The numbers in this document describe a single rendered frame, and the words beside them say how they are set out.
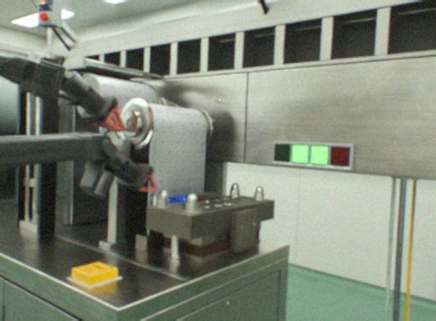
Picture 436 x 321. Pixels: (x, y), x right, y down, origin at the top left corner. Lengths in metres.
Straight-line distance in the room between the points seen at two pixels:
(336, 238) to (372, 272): 0.40
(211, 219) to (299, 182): 2.82
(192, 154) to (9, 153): 0.60
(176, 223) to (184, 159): 0.28
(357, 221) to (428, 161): 2.58
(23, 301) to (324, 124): 0.93
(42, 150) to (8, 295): 0.51
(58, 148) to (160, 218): 0.32
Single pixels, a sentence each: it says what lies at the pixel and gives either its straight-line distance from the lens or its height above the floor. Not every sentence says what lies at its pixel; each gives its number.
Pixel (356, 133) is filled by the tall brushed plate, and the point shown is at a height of 1.25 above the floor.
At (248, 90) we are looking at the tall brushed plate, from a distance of 1.30.
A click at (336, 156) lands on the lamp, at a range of 1.14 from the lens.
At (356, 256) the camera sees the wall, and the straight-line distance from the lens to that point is 3.69.
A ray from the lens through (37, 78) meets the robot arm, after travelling 1.03.
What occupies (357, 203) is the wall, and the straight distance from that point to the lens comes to 3.61.
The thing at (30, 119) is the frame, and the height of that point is 1.25.
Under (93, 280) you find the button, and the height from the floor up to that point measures 0.91.
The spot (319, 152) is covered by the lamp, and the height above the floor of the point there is 1.19.
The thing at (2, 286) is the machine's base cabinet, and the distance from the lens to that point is 1.26.
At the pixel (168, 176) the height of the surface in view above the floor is 1.10.
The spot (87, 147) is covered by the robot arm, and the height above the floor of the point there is 1.19.
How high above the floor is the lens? 1.21
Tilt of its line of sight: 3 degrees down
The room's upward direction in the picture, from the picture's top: 3 degrees clockwise
